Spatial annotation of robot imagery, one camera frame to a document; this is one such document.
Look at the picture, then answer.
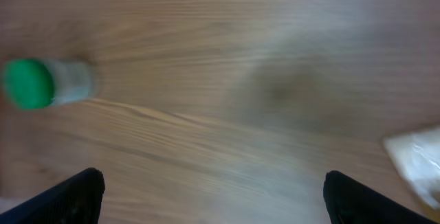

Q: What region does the green lid clear jar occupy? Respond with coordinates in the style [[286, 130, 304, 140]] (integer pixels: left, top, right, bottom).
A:
[[3, 58, 97, 110]]

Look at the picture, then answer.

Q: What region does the beige plastic pouch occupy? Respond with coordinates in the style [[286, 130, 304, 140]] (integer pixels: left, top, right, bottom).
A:
[[383, 127, 439, 210]]

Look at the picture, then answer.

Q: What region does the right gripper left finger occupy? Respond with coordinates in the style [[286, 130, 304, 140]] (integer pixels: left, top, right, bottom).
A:
[[1, 168, 105, 224]]

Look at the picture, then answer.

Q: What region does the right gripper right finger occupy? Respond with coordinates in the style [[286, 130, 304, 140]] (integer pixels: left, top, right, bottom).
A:
[[323, 170, 435, 224]]

